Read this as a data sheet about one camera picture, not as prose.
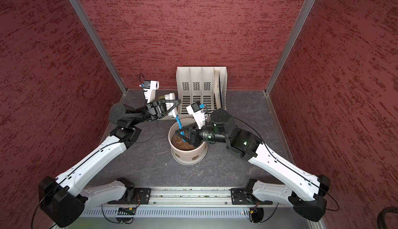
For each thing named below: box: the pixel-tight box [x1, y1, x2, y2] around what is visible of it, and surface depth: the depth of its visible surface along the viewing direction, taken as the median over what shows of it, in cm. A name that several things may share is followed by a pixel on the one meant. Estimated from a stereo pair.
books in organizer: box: [212, 69, 225, 110], surface depth 95 cm
